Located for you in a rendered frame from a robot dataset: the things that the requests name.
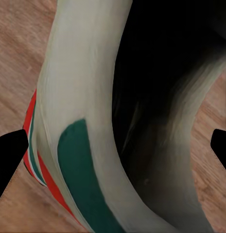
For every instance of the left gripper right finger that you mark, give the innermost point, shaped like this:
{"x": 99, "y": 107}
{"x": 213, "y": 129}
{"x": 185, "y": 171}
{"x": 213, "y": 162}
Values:
{"x": 218, "y": 144}

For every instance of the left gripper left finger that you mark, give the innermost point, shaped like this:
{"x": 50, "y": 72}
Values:
{"x": 12, "y": 149}

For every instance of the gym shoe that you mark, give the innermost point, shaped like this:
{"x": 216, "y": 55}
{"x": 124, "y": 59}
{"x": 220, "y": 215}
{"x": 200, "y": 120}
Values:
{"x": 109, "y": 124}

